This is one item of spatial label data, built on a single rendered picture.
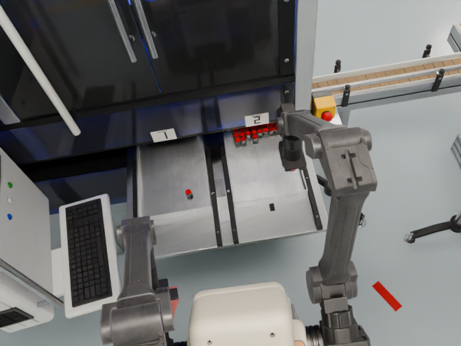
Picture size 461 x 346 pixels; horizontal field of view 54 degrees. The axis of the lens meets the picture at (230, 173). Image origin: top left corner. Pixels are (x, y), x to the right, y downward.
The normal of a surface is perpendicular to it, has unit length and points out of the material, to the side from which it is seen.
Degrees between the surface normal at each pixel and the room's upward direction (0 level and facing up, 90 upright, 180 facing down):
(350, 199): 78
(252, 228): 0
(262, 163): 0
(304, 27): 90
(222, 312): 42
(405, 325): 0
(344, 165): 11
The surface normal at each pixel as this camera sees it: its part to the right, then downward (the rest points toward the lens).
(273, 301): -0.14, -0.95
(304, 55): 0.13, 0.83
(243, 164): -0.11, -0.53
